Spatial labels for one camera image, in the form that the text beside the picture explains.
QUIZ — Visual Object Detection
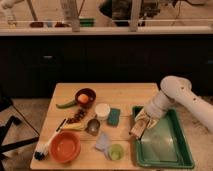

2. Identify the dark brown bowl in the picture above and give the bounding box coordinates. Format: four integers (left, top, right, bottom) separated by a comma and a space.
75, 88, 96, 108

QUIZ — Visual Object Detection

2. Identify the orange fruit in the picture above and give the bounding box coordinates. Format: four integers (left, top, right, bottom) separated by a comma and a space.
78, 94, 89, 103

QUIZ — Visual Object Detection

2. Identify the dark red grapes bunch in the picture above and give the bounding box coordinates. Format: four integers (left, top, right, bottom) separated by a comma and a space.
66, 108, 87, 124

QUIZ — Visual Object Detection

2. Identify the wooden table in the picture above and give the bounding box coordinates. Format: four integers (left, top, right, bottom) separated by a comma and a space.
29, 82, 171, 171

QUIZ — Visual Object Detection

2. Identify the white round container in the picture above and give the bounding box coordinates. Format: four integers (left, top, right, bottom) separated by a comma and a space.
95, 103, 110, 120

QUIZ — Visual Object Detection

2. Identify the green chili pepper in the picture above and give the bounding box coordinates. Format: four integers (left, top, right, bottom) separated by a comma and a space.
56, 100, 77, 109

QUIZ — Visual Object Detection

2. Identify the yellow corn cob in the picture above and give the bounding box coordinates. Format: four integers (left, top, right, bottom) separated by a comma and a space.
62, 123, 85, 131

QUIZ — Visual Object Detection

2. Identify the crumpled pale blue cloth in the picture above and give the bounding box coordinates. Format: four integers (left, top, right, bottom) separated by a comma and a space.
95, 132, 110, 156

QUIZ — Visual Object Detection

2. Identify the green tray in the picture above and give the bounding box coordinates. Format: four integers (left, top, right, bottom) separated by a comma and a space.
134, 109, 195, 169

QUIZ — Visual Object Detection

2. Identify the black chair base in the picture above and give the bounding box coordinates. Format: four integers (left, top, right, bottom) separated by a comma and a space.
0, 97, 40, 171

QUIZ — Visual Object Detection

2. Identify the light green small cup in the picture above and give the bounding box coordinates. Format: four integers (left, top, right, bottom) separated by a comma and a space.
108, 144, 124, 161

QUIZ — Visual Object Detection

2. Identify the orange plastic bowl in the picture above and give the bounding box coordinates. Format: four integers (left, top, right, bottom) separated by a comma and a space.
49, 131, 81, 163

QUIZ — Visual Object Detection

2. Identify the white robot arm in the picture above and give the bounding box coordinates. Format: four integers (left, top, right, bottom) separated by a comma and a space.
129, 76, 213, 139

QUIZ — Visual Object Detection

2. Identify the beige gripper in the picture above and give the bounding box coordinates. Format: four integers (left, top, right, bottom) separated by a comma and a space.
129, 109, 158, 139

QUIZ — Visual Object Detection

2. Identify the green sponge eraser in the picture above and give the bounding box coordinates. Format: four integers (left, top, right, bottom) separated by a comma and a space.
107, 108, 120, 126

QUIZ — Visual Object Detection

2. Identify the metal measuring cup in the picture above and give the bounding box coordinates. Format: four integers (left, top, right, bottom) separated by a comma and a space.
86, 118, 100, 136

